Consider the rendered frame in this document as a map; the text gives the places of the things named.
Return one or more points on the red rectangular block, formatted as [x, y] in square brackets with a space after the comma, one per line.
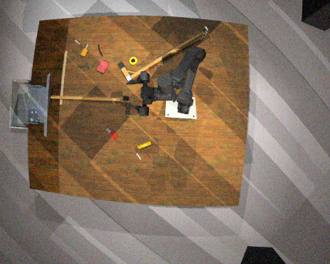
[103, 66]

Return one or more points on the yellow ring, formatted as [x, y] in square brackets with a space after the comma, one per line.
[133, 60]

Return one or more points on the long scraper with wooden handle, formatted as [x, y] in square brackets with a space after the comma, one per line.
[123, 99]

